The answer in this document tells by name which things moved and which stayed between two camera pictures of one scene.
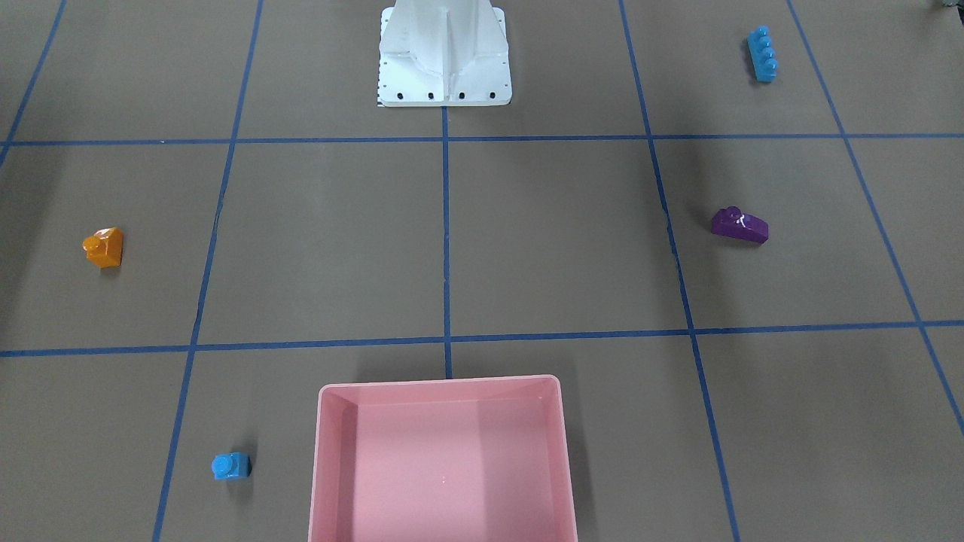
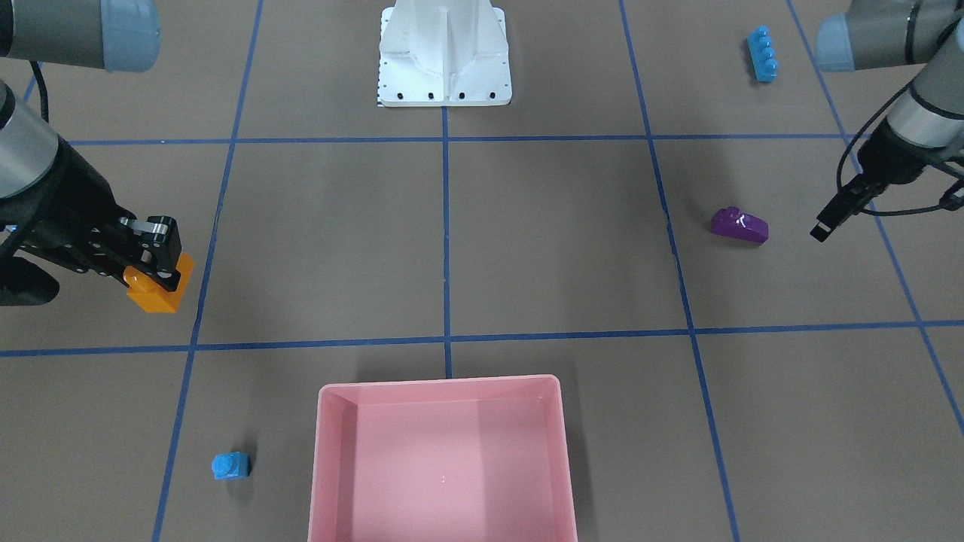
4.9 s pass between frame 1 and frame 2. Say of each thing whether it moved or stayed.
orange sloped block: moved
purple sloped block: stayed
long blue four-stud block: stayed
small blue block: stayed
